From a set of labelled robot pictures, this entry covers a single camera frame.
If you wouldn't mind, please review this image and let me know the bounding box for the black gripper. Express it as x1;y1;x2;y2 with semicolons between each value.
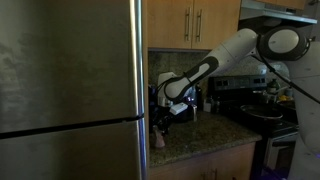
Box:
153;107;173;131

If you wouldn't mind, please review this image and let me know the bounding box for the pink soda can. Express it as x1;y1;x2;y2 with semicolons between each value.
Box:
155;131;165;148

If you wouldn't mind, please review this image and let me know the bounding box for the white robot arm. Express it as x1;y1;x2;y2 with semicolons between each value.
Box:
157;26;320;180

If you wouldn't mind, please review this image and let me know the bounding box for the black stove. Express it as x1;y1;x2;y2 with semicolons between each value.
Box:
207;75;298;180

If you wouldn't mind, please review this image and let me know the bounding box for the wooden lower cabinet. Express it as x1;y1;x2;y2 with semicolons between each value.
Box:
149;143;255;180

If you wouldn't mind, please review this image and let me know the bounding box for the wooden cabinet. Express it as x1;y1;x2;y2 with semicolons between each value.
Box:
149;143;255;180
147;0;241;50

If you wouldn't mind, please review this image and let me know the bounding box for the wooden upper cabinet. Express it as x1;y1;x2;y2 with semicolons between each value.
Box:
147;0;241;50

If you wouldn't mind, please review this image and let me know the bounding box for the stainless steel refrigerator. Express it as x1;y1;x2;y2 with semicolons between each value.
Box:
0;0;148;180

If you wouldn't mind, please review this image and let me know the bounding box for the black frying pan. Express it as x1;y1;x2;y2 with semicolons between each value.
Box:
240;105;283;119

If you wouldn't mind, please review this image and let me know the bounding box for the dark glass bottle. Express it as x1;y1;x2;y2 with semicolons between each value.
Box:
267;79;280;94

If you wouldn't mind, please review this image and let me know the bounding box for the yellow object by sink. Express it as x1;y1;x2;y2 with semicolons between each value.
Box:
279;95;288;101

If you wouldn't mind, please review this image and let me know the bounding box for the range hood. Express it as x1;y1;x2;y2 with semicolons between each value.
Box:
240;0;317;24

